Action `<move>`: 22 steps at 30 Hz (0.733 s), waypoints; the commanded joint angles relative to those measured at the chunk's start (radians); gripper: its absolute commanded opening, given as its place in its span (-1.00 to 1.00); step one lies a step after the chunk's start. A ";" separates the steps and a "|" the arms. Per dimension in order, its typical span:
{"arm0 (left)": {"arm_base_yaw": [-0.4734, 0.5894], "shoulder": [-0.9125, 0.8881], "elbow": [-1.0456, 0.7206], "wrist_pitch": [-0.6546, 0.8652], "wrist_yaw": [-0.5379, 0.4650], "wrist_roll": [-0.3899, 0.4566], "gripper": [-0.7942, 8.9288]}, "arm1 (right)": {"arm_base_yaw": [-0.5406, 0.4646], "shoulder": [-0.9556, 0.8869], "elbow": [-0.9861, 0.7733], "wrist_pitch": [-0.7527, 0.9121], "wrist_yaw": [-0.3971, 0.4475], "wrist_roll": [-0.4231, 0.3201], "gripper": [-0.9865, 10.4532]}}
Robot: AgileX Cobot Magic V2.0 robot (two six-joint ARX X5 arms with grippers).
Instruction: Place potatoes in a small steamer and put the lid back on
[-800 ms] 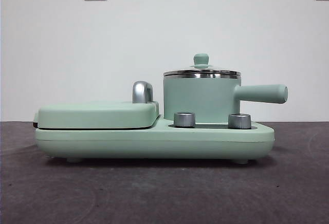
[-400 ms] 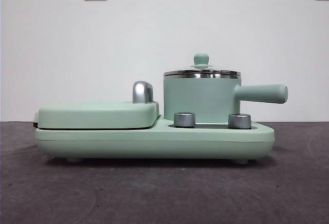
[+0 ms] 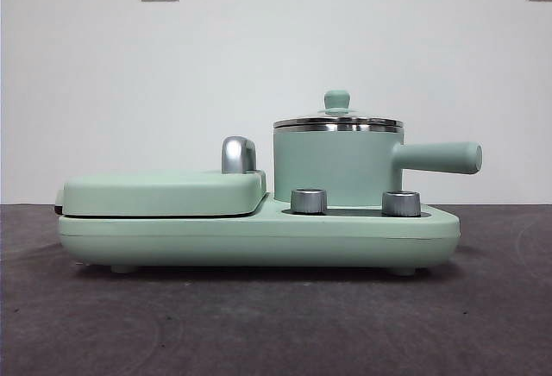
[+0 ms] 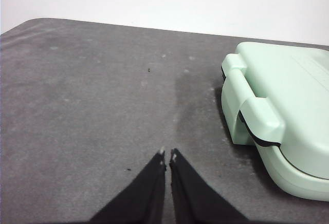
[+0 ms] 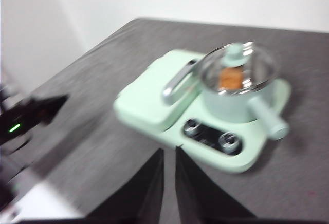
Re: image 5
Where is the black control panel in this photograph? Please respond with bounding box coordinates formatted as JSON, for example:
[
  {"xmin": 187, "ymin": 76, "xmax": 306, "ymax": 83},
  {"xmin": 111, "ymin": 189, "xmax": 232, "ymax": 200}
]
[{"xmin": 182, "ymin": 118, "xmax": 244, "ymax": 156}]

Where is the pale green griddle lid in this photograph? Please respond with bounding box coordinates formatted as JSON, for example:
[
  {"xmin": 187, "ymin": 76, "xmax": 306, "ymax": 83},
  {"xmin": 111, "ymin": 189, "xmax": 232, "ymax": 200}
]
[{"xmin": 113, "ymin": 49, "xmax": 206, "ymax": 133}]

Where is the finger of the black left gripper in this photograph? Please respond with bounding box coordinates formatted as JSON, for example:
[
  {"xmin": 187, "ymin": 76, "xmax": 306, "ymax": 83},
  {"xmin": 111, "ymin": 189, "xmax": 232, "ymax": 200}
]
[{"xmin": 32, "ymin": 94, "xmax": 69, "ymax": 126}]

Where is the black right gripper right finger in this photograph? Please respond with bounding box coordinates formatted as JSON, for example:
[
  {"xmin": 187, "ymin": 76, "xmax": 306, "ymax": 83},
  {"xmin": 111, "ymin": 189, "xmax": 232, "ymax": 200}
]
[{"xmin": 175, "ymin": 146, "xmax": 255, "ymax": 224}]

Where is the pale green pot with handle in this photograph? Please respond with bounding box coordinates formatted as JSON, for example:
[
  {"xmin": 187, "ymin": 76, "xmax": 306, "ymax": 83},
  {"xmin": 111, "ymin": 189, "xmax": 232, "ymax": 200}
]
[{"xmin": 200, "ymin": 62, "xmax": 288, "ymax": 141}]

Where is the pale green breakfast machine base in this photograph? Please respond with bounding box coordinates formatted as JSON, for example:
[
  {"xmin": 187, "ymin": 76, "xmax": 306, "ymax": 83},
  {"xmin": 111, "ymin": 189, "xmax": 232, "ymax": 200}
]
[{"xmin": 113, "ymin": 49, "xmax": 293, "ymax": 175}]

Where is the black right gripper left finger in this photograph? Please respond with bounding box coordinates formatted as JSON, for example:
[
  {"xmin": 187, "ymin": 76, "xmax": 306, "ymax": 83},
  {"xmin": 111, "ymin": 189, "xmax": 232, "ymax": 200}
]
[{"xmin": 88, "ymin": 148, "xmax": 165, "ymax": 224}]

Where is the brown potato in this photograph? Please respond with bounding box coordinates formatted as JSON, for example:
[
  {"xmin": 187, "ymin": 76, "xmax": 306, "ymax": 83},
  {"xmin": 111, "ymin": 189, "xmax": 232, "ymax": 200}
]
[{"xmin": 218, "ymin": 67, "xmax": 244, "ymax": 90}]

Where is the silver control knob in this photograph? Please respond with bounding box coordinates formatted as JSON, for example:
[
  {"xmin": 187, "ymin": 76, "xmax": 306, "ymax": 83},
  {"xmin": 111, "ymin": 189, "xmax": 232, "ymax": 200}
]
[
  {"xmin": 186, "ymin": 120, "xmax": 200, "ymax": 136},
  {"xmin": 219, "ymin": 132, "xmax": 237, "ymax": 152}
]

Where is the chrome griddle lid handle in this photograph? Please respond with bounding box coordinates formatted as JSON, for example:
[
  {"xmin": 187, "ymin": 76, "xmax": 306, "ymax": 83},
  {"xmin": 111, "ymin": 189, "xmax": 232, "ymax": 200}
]
[{"xmin": 161, "ymin": 59, "xmax": 200, "ymax": 105}]

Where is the glass lid with green knob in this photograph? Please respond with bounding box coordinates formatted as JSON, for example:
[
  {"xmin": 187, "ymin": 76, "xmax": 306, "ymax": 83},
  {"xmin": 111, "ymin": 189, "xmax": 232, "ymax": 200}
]
[{"xmin": 199, "ymin": 41, "xmax": 280, "ymax": 94}]

